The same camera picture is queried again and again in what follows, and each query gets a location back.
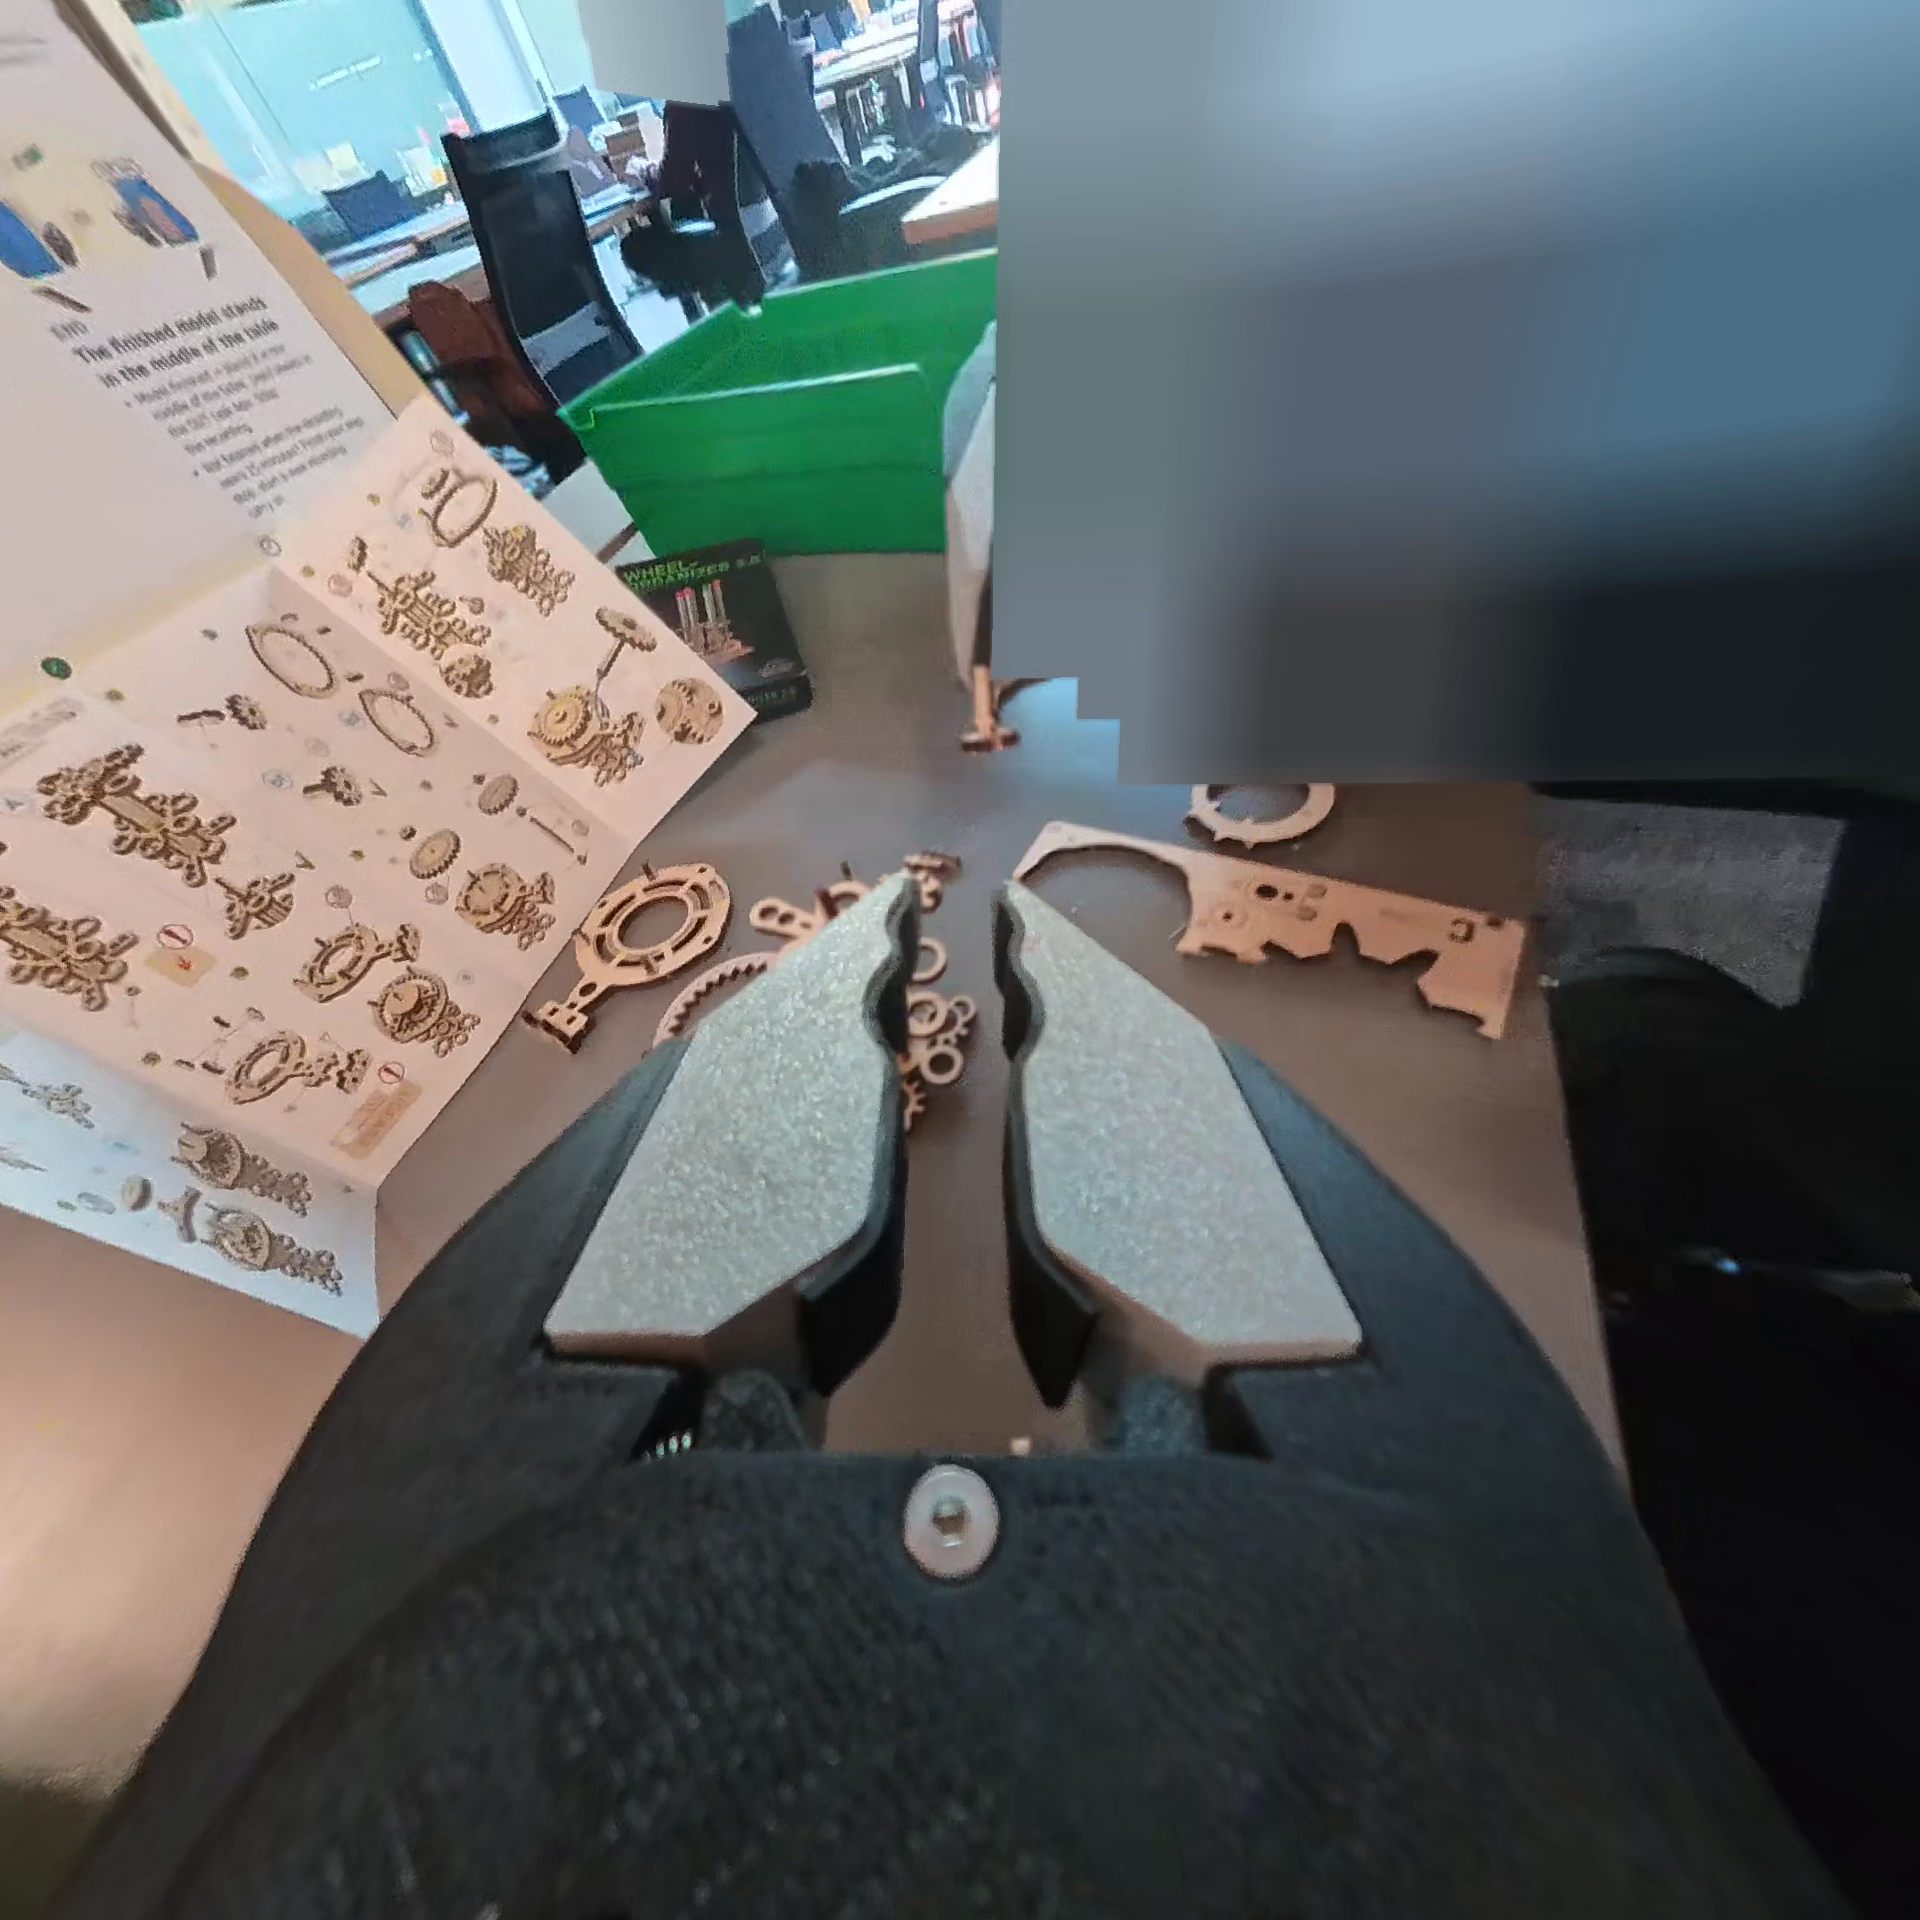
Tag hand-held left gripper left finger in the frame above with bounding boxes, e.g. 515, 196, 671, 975
545, 874, 921, 1401

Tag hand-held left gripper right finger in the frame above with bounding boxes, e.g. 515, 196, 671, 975
992, 880, 1368, 1409

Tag wooden gear parts cluster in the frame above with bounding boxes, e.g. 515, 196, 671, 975
655, 848, 980, 1144

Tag oval ring wooden model part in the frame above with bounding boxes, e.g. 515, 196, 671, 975
522, 857, 736, 1057

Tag wooden cut-out sheet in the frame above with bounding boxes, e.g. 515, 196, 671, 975
1011, 822, 1529, 1041

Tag dark model kit box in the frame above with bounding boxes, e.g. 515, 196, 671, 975
615, 538, 816, 724

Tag folded paper instruction sheet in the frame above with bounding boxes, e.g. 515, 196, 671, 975
0, 394, 759, 1340

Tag green plastic bin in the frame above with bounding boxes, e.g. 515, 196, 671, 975
559, 248, 1002, 561

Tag black office chair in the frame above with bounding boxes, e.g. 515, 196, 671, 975
442, 107, 648, 452
623, 59, 848, 310

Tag wooden office desk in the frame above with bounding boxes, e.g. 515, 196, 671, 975
901, 138, 1004, 249

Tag white printed instruction page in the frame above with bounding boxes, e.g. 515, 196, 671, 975
0, 0, 396, 683

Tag notched wooden ring part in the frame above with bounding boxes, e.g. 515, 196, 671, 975
1184, 782, 1338, 854

